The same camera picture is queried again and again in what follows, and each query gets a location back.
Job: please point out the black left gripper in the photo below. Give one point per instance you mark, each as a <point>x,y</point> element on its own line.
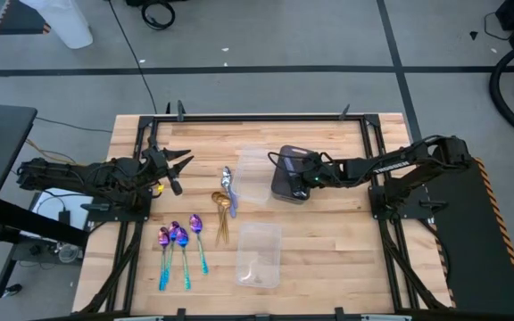
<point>159,162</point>

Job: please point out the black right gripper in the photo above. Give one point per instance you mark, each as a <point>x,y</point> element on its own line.
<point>306,174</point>

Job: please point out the silver spoon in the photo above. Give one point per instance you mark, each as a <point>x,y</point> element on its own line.
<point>233,205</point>
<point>226,183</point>

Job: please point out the clear plastic bin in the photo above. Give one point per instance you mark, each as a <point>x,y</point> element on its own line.
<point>250,178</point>
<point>259,249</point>

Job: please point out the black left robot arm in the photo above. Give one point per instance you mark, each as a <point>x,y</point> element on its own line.
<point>83,176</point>

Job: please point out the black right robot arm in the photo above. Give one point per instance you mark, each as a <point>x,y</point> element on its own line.
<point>395,166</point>

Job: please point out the dark grey plastic bin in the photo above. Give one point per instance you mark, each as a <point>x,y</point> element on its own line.
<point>278,187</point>

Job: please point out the small black adapter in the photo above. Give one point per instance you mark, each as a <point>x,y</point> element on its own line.
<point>64,217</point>

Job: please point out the white paper sheet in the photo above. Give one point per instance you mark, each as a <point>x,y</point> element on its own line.
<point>49,218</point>

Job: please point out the clear round container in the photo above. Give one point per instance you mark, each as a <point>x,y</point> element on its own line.
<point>68,253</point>

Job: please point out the white fabric cover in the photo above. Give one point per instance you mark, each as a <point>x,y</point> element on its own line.
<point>67,27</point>

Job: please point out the black hazard-striped platform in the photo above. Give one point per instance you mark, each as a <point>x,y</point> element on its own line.
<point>475,249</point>

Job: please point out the black hazard-striped floor mat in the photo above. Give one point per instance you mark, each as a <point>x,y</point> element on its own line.
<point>20,20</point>

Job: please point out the black frame clamp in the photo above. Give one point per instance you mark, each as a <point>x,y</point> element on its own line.
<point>339,314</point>
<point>344,112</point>
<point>180,110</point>
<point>180,314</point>

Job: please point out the black aluminium table frame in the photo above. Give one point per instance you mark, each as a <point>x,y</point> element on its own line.
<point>261,118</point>

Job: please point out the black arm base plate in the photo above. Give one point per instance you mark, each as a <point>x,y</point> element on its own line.
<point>435,205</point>
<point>105,214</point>

